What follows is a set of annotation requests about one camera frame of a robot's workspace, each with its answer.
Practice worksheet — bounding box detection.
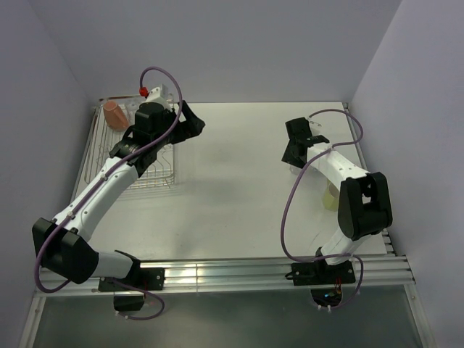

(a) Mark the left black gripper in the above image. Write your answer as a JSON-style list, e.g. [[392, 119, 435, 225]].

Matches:
[[152, 101, 204, 150]]

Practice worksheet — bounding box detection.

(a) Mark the clear plastic cup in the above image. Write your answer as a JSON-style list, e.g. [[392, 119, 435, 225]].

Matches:
[[125, 101, 140, 125], [289, 165, 307, 177]]

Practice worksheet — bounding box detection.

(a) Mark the orange ceramic mug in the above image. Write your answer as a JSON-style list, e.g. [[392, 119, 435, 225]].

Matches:
[[103, 100, 129, 132]]

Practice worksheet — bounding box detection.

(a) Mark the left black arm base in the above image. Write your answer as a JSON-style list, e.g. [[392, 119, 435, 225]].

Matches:
[[97, 268, 165, 315]]

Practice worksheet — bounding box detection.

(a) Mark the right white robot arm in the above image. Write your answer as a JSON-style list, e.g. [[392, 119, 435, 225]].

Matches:
[[281, 117, 393, 283]]

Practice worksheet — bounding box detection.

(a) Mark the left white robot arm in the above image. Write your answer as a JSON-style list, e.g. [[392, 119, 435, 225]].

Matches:
[[32, 101, 205, 289]]

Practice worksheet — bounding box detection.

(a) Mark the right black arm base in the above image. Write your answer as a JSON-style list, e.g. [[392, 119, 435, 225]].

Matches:
[[285, 260, 356, 308]]

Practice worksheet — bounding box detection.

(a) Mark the yellow translucent cup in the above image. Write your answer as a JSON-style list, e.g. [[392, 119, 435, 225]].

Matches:
[[322, 180, 339, 212]]

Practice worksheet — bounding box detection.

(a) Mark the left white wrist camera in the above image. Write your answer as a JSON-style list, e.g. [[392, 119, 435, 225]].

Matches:
[[139, 84, 171, 109]]

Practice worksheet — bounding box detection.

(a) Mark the wire dish rack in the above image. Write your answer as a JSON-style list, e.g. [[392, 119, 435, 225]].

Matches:
[[83, 96, 175, 189]]

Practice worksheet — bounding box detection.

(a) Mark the aluminium mounting rail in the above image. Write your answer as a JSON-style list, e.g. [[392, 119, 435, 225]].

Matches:
[[35, 253, 418, 294]]

